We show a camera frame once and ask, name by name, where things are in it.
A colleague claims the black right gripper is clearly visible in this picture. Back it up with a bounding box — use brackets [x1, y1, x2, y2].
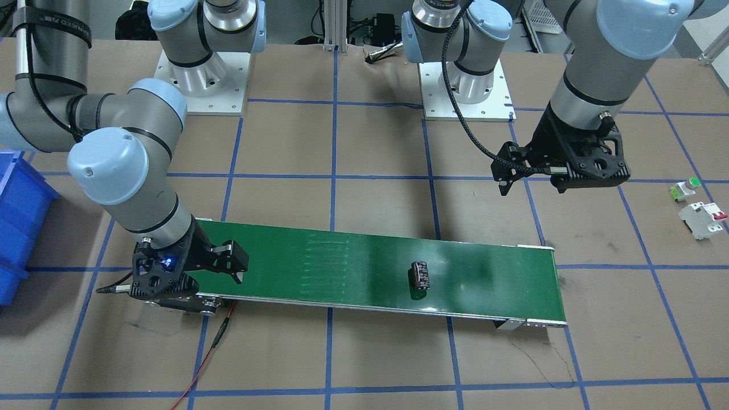
[185, 220, 248, 285]

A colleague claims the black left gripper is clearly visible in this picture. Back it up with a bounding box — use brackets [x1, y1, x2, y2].
[497, 104, 576, 196]

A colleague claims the dark brown cylindrical capacitor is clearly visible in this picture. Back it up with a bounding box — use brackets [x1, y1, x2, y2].
[409, 260, 431, 291]

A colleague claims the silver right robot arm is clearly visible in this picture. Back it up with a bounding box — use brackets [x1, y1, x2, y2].
[2, 1, 267, 286]

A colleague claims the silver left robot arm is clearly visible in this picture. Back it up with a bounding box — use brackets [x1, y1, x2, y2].
[401, 1, 727, 195]

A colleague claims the green conveyor belt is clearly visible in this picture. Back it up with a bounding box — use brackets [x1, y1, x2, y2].
[190, 220, 567, 330]

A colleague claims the green push button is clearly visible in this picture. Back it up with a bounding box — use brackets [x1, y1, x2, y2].
[669, 177, 702, 202]

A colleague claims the white red circuit breaker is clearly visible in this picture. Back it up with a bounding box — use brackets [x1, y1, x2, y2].
[678, 202, 727, 240]

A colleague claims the blue plastic bin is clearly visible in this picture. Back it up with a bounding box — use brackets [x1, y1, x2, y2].
[1, 150, 59, 305]

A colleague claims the red black conveyor cable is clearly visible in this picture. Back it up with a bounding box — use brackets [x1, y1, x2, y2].
[169, 302, 237, 410]

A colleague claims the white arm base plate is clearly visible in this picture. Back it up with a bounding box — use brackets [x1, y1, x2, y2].
[154, 52, 251, 117]
[417, 60, 516, 122]

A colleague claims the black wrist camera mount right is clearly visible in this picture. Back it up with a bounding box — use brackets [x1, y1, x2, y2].
[96, 239, 199, 301]

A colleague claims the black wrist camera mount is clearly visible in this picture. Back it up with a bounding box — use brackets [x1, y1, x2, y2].
[96, 239, 199, 301]
[550, 117, 630, 194]

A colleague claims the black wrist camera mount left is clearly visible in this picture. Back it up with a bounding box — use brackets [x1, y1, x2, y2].
[550, 117, 630, 194]

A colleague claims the aluminium frame post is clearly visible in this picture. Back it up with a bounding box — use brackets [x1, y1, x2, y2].
[323, 0, 350, 55]

